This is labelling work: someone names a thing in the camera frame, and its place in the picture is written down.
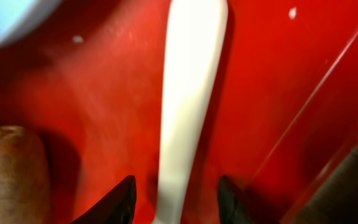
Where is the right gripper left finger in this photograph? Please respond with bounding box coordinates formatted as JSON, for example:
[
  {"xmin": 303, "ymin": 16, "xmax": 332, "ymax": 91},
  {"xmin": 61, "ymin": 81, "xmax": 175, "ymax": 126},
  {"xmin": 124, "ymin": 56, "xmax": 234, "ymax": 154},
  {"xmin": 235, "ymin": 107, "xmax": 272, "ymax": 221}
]
[{"xmin": 71, "ymin": 175, "xmax": 137, "ymax": 224}]

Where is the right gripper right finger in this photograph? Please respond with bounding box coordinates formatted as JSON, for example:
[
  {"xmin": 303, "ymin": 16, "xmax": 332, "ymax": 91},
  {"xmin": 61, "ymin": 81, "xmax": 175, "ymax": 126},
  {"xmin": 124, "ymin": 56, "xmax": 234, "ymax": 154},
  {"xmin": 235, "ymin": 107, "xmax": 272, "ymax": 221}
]
[{"xmin": 218, "ymin": 175, "xmax": 254, "ymax": 224}]

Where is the white plastic spoon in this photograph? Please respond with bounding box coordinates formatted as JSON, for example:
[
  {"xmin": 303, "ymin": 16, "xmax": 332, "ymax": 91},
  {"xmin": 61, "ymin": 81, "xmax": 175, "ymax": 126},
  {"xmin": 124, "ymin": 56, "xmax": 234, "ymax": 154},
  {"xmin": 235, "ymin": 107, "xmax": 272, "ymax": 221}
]
[{"xmin": 153, "ymin": 0, "xmax": 229, "ymax": 223}]

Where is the light blue plate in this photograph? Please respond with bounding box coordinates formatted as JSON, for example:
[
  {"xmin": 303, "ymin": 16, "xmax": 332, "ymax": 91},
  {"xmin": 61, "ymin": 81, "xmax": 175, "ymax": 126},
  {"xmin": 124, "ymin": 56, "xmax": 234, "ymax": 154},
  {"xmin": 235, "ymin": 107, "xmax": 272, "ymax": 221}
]
[{"xmin": 0, "ymin": 0, "xmax": 62, "ymax": 47}]

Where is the red serving tray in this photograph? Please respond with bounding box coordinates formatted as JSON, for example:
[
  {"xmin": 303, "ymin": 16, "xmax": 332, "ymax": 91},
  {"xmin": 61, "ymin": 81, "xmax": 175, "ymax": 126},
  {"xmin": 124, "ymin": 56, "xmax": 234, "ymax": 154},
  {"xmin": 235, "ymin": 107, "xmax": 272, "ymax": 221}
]
[{"xmin": 0, "ymin": 1, "xmax": 358, "ymax": 223}]

